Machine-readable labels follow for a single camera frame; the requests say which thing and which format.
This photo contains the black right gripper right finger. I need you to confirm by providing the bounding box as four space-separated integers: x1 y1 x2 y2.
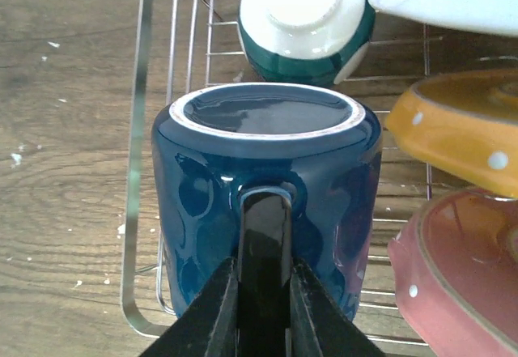
290 261 384 357

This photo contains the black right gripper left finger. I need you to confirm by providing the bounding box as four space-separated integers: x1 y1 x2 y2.
141 257 238 357

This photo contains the pink polka dot plate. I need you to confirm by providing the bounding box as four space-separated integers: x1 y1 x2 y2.
388 187 517 356

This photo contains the dark blue mug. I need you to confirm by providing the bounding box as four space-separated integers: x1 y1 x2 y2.
151 82 384 357

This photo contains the orange polka dot plate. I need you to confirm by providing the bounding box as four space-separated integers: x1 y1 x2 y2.
385 68 517 198

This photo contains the wire dish rack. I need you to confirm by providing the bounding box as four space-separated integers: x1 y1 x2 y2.
121 0 517 356

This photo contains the white bowl with blue rim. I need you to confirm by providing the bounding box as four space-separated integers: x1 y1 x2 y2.
237 0 376 87

